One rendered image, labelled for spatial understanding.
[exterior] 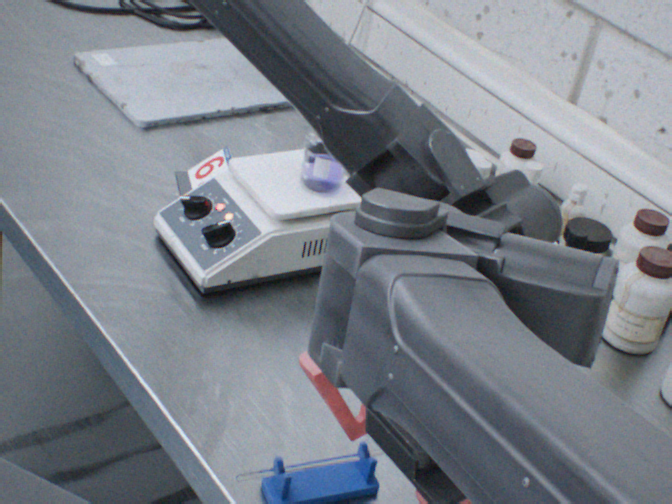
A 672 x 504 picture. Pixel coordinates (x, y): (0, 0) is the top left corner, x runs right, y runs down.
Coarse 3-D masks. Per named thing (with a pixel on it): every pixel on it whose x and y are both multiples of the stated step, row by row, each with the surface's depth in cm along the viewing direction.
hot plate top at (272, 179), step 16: (240, 160) 131; (256, 160) 132; (272, 160) 133; (288, 160) 133; (240, 176) 129; (256, 176) 129; (272, 176) 130; (288, 176) 130; (256, 192) 126; (272, 192) 127; (288, 192) 127; (304, 192) 128; (352, 192) 130; (272, 208) 124; (288, 208) 125; (304, 208) 125; (320, 208) 126; (336, 208) 127; (352, 208) 128
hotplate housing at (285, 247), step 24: (240, 192) 129; (264, 216) 126; (312, 216) 128; (168, 240) 129; (264, 240) 124; (288, 240) 125; (312, 240) 127; (192, 264) 124; (216, 264) 123; (240, 264) 124; (264, 264) 126; (288, 264) 127; (312, 264) 129; (216, 288) 124
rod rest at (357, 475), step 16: (336, 464) 105; (352, 464) 105; (368, 464) 103; (272, 480) 102; (288, 480) 99; (304, 480) 103; (320, 480) 103; (336, 480) 103; (352, 480) 104; (368, 480) 103; (272, 496) 101; (288, 496) 101; (304, 496) 101; (320, 496) 101; (336, 496) 102; (352, 496) 103
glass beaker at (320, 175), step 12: (312, 132) 125; (312, 144) 125; (312, 156) 126; (324, 156) 125; (300, 168) 128; (312, 168) 126; (324, 168) 126; (336, 168) 126; (300, 180) 128; (312, 180) 127; (324, 180) 127; (336, 180) 127; (312, 192) 128; (324, 192) 128; (336, 192) 128
